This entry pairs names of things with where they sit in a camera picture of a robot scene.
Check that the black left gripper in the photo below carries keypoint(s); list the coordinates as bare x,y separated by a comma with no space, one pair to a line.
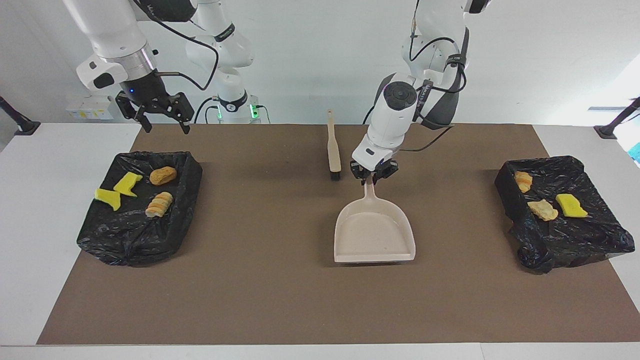
375,171

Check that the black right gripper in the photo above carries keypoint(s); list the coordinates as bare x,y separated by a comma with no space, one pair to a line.
150,95

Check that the beige hand brush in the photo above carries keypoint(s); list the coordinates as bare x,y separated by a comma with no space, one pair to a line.
334,152

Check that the beige plastic dustpan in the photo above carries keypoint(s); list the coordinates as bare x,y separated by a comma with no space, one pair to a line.
372,235

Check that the orange brown bread roll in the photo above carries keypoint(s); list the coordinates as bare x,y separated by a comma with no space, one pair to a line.
163,175

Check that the yellow notched sponge piece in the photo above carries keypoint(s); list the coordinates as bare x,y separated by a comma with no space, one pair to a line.
127,184

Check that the green and yellow sponge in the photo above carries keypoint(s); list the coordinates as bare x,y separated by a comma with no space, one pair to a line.
108,197

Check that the tan cracker piece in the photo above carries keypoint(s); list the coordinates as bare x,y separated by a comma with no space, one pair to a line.
543,210

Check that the yellow sponge scrap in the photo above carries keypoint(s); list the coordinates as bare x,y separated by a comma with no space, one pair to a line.
571,205

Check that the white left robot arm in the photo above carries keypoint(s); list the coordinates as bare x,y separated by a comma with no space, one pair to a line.
395,115

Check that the black bag lined bin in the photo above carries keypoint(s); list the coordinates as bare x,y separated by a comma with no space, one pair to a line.
575,240
125,235

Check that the brown table mat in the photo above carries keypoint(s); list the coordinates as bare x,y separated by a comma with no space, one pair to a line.
425,300

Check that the black clamp stand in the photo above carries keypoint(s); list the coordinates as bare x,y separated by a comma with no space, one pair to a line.
20,122
612,127

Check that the cyan object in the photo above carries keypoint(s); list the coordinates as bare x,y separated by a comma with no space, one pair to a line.
635,152

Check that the white wall boxes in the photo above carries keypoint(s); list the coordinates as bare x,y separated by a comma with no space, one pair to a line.
80,111

